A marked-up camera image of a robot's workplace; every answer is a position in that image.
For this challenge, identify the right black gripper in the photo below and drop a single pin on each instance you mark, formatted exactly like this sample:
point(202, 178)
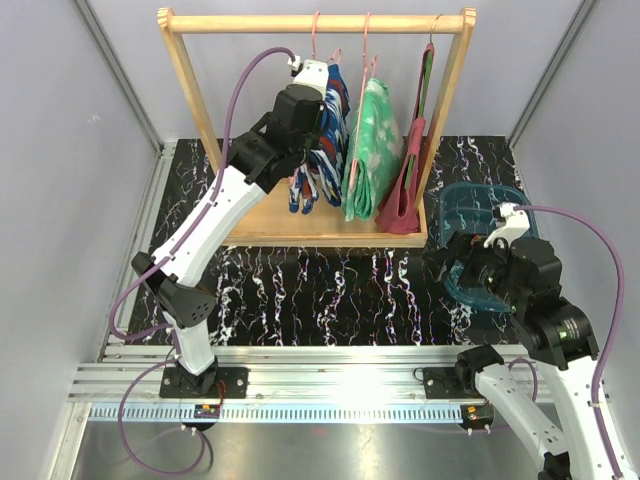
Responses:
point(468, 250)

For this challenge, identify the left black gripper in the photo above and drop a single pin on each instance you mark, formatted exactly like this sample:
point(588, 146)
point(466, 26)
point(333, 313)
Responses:
point(316, 123)

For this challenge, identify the blue patterned trousers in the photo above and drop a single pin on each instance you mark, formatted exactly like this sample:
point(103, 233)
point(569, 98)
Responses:
point(323, 172)

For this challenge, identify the pink wire hanger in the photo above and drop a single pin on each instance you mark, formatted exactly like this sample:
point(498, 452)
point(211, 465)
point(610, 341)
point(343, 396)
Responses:
point(335, 56)
point(369, 69)

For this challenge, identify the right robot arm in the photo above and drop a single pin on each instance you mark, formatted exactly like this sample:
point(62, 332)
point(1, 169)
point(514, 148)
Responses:
point(559, 338)

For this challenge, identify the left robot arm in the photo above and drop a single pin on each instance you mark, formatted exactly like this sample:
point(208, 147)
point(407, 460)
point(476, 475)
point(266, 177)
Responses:
point(256, 162)

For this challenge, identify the green plastic hanger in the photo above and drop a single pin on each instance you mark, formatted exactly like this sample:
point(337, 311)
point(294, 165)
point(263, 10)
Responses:
point(418, 121)

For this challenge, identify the wooden clothes rack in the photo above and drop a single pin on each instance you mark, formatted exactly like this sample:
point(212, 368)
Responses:
point(267, 224)

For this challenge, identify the teal transparent plastic bin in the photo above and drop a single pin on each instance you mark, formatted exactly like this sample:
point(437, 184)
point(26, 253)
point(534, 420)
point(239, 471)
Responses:
point(470, 209)

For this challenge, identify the green patterned folded garment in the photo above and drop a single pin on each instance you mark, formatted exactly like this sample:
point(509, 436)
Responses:
point(380, 153)

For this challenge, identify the maroon tank top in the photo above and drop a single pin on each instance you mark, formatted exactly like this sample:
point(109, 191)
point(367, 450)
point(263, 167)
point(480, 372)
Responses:
point(398, 215)

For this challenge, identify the black marbled table mat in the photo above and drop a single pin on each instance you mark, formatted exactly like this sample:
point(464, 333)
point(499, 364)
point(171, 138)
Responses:
point(291, 296)

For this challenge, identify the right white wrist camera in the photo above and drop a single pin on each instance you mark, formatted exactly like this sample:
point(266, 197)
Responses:
point(512, 223)

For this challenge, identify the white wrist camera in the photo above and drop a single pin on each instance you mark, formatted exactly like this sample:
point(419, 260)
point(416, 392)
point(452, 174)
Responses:
point(310, 73)
point(512, 223)

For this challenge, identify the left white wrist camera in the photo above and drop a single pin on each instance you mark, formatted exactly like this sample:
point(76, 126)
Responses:
point(310, 73)

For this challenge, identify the aluminium mounting rail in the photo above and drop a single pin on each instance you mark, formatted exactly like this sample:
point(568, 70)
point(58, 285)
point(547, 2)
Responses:
point(357, 385)

